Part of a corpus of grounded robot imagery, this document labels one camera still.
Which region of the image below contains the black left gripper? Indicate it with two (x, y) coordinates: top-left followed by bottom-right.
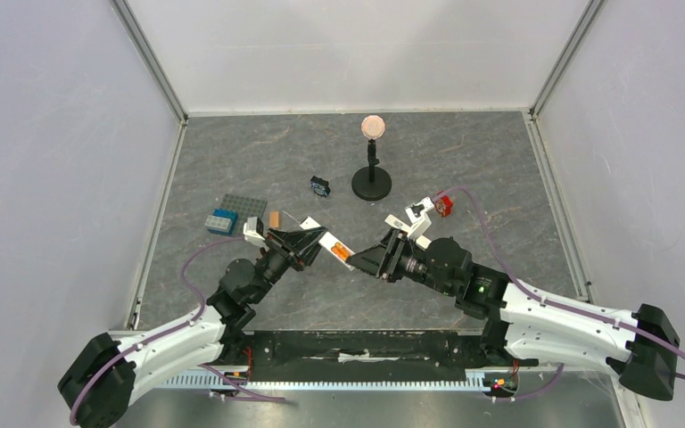
(250, 226), (330, 304)

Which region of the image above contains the white remote control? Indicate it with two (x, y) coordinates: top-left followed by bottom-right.
(300, 217), (355, 271)

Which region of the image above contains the white remote battery cover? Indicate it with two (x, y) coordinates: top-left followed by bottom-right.
(385, 214), (432, 250)

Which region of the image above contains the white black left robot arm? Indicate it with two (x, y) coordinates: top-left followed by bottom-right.
(57, 226), (327, 427)

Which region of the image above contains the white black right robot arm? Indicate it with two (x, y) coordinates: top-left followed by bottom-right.
(347, 229), (680, 401)

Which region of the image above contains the small black blue block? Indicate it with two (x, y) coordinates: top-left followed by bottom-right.
(309, 176), (331, 197)

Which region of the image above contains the grey lego baseplate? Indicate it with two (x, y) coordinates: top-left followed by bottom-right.
(219, 194), (268, 222)

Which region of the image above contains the black round stand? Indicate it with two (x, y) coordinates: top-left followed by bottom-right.
(351, 139), (392, 202)

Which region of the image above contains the blue grey lego brick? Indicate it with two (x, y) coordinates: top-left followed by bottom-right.
(204, 209), (238, 236)

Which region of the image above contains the small red toy block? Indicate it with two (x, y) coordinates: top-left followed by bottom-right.
(434, 194), (453, 218)

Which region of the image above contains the pink ball on stand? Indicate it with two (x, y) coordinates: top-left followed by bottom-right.
(360, 115), (386, 140)

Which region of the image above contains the tan wooden bracket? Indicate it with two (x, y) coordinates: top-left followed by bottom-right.
(268, 210), (281, 229)

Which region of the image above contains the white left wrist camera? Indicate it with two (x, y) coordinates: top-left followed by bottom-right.
(243, 217), (265, 248)

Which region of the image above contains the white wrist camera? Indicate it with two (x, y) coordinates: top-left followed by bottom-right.
(243, 217), (265, 248)
(405, 197), (434, 241)

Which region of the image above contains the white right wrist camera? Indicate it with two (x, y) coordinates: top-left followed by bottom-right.
(405, 197), (434, 241)

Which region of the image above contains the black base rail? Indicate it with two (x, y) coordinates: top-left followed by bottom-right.
(215, 330), (515, 383)

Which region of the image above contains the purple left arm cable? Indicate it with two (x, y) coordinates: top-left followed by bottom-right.
(69, 235), (287, 426)

